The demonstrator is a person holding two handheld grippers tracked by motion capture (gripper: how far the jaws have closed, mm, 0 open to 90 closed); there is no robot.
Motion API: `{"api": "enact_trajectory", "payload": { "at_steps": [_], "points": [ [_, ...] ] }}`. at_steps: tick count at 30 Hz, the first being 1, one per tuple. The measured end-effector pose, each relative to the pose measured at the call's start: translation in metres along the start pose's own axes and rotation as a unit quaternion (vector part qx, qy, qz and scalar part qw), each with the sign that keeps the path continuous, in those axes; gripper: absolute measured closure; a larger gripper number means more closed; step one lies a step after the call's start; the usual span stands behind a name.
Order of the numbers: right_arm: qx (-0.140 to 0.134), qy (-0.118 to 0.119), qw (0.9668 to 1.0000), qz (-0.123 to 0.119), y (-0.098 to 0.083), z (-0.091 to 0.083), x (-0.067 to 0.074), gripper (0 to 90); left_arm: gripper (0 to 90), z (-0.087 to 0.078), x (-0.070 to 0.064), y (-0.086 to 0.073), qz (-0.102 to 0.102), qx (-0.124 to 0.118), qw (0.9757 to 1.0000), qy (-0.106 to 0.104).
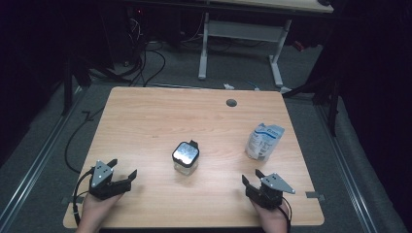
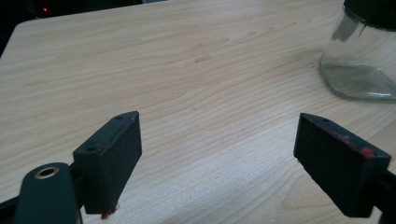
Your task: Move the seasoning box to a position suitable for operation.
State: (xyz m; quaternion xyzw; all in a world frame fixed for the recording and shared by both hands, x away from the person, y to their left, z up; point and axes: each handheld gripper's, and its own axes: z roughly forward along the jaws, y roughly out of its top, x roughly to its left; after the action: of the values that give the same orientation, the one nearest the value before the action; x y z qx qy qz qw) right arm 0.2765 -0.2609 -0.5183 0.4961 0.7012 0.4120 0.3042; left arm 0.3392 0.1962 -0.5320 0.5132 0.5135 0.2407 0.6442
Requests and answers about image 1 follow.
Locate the metal floor rail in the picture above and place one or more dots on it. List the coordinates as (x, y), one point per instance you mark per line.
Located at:
(39, 158)
(346, 168)

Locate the white metal frame desk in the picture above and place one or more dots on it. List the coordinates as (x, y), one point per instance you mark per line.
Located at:
(241, 31)

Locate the black metal stand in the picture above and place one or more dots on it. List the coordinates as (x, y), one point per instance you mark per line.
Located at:
(67, 87)

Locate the grey tape tab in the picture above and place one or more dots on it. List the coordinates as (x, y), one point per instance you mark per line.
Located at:
(315, 195)

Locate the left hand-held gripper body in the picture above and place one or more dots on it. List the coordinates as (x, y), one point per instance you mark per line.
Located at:
(102, 189)

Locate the person's left hand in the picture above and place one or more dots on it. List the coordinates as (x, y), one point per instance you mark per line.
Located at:
(95, 208)

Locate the white printed pouch bag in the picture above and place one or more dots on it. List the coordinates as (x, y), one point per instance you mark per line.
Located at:
(264, 142)

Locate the person's right hand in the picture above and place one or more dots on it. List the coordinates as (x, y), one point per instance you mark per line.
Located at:
(273, 216)

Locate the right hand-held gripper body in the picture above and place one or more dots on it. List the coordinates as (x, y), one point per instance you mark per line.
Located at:
(267, 195)

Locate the glass jar with black lid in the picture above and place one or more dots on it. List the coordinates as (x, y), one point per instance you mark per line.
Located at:
(185, 157)

